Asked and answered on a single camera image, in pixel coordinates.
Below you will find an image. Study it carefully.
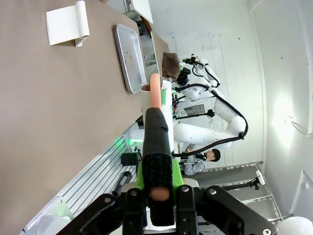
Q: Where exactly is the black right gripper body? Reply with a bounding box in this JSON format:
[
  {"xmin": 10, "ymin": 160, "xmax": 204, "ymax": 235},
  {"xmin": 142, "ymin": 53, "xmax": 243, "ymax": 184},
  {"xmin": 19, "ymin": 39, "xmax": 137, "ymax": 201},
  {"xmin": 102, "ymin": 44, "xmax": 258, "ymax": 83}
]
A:
[{"xmin": 177, "ymin": 68, "xmax": 192, "ymax": 87}]

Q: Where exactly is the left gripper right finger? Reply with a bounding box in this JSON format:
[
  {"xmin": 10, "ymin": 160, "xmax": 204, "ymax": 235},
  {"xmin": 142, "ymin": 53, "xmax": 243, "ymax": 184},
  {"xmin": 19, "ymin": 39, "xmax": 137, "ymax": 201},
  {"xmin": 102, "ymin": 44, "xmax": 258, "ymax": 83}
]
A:
[{"xmin": 171, "ymin": 159, "xmax": 279, "ymax": 235}]

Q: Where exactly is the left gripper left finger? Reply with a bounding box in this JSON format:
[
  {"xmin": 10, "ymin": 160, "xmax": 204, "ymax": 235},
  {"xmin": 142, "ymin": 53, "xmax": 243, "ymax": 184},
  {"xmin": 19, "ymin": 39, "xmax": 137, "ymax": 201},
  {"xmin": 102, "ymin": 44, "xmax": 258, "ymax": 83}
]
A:
[{"xmin": 75, "ymin": 161, "xmax": 148, "ymax": 235}]

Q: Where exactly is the brown cloth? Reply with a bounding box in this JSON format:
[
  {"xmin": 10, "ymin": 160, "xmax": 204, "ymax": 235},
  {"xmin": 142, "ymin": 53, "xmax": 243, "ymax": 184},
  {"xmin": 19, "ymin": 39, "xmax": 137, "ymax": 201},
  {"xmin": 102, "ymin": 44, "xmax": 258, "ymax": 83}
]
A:
[{"xmin": 161, "ymin": 51, "xmax": 180, "ymax": 78}]

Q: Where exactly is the seated person in grey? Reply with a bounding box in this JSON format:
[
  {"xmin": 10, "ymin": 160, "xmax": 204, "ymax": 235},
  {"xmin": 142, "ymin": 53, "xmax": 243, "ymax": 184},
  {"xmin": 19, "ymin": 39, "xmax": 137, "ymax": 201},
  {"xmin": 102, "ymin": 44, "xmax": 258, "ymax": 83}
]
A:
[{"xmin": 183, "ymin": 148, "xmax": 222, "ymax": 176}]

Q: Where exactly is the silver metal tray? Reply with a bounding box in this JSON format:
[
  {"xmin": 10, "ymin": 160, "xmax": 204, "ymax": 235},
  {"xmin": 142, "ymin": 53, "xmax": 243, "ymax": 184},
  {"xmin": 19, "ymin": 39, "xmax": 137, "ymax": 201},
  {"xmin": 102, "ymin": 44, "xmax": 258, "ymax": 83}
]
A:
[{"xmin": 114, "ymin": 23, "xmax": 148, "ymax": 94}]

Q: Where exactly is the black cylinder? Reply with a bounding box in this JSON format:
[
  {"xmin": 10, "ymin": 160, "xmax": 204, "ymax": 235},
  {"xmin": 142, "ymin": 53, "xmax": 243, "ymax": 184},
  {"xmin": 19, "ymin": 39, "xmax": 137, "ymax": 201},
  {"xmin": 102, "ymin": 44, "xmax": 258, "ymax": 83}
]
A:
[{"xmin": 120, "ymin": 151, "xmax": 143, "ymax": 167}]

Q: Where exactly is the large white table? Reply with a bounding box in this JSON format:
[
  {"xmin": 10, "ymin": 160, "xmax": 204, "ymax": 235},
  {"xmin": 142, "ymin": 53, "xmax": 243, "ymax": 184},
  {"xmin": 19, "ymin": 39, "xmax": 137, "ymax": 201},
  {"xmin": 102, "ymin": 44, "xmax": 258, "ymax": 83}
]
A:
[{"xmin": 131, "ymin": 0, "xmax": 154, "ymax": 24}]

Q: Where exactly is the white paper towel roll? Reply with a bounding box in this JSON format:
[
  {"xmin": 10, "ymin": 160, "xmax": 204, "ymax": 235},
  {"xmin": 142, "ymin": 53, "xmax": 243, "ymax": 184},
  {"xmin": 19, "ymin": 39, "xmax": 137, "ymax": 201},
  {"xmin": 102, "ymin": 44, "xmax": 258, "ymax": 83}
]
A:
[{"xmin": 45, "ymin": 0, "xmax": 90, "ymax": 47}]

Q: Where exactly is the camera on black tripod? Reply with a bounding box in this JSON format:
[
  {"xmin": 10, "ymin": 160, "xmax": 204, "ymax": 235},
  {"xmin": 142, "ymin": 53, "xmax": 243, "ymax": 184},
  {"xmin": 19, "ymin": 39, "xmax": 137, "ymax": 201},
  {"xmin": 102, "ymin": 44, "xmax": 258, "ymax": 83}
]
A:
[{"xmin": 215, "ymin": 170, "xmax": 266, "ymax": 194}]

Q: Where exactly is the black right arm cable sleeve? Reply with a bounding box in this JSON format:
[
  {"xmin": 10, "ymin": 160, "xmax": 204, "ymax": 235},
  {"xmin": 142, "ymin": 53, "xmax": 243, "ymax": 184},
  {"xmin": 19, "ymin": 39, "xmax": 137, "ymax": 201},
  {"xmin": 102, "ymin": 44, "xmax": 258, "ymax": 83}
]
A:
[{"xmin": 171, "ymin": 84, "xmax": 249, "ymax": 158}]

